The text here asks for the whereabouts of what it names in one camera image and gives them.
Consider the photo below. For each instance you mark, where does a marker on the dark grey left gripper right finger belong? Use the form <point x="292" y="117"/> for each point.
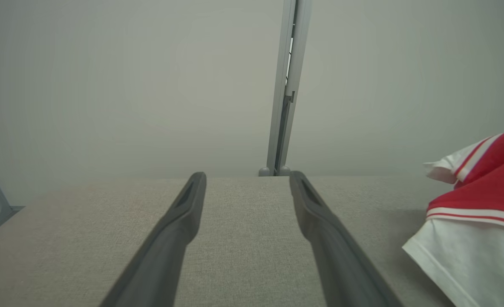
<point x="337" y="256"/>

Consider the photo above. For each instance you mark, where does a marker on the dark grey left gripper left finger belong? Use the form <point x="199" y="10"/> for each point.
<point x="166" y="247"/>

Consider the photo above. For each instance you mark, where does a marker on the red white basketball jersey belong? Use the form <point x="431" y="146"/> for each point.
<point x="490" y="187"/>

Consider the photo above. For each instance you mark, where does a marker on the grey partition post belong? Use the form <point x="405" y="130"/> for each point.
<point x="279" y="106"/>

